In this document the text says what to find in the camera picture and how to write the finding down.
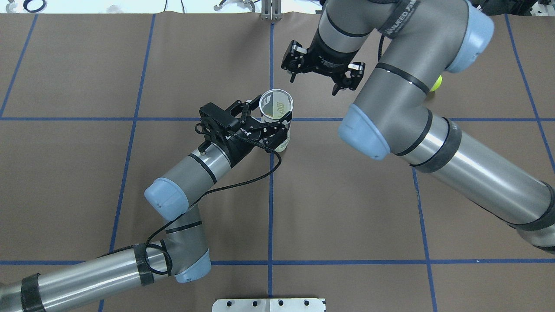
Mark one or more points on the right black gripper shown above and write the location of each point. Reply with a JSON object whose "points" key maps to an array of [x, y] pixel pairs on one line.
{"points": [[326, 56]]}

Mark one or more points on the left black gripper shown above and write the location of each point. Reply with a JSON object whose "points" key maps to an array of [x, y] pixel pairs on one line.
{"points": [[239, 148]]}

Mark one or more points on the yellow tennis ball Wilson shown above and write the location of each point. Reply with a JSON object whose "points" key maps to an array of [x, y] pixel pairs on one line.
{"points": [[437, 84]]}

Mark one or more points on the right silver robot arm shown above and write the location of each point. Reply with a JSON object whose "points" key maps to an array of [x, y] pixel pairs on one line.
{"points": [[391, 115]]}

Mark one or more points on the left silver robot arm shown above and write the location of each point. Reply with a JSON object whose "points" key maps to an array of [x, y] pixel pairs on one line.
{"points": [[73, 174]]}

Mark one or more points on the aluminium frame post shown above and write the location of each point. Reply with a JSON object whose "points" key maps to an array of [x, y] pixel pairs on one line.
{"points": [[271, 10]]}

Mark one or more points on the white pedestal column base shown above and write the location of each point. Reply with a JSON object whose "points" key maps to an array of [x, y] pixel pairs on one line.
{"points": [[270, 305]]}

